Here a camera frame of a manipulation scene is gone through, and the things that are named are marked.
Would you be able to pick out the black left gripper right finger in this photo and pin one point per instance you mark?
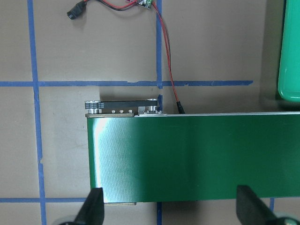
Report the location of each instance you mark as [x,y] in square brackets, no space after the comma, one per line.
[251,210]

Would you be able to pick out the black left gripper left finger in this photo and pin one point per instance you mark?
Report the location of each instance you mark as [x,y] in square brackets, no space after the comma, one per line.
[92,211]

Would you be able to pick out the green conveyor belt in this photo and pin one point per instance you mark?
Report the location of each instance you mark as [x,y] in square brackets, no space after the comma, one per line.
[138,154]

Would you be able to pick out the green plastic tray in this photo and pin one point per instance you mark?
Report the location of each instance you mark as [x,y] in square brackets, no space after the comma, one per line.
[289,68]

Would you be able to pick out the small motor controller board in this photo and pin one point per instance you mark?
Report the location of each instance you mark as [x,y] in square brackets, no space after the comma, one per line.
[143,3]

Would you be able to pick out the black cable connector plug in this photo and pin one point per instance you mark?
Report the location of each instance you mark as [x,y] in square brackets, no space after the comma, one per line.
[77,10]

